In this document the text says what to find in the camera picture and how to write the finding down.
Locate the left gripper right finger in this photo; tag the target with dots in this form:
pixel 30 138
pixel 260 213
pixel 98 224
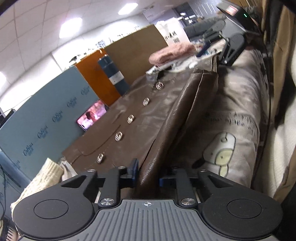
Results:
pixel 193 189

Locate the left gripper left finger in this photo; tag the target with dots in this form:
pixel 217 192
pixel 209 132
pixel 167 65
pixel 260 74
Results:
pixel 105 186

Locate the brown leather jacket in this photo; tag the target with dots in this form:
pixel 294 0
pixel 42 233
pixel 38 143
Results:
pixel 145 124

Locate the cream knitted sweater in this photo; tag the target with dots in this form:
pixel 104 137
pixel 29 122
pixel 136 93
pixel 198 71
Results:
pixel 49 175

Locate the beige cartoon bed sheet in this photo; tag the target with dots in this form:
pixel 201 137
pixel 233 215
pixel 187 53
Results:
pixel 225 139

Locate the pink fluffy garment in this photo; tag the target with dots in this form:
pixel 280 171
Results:
pixel 171 53

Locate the white printed box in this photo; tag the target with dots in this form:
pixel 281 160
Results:
pixel 172 31

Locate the smartphone showing video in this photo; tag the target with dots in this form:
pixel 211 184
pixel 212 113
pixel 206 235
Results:
pixel 92 115

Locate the blue printed cardboard box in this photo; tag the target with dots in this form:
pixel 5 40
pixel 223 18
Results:
pixel 46 124

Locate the orange cardboard panel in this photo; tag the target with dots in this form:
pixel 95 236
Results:
pixel 96 78

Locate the brown cardboard panel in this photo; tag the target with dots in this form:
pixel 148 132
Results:
pixel 131 53

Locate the dark teal thermos bottle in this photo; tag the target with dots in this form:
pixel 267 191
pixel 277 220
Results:
pixel 114 74

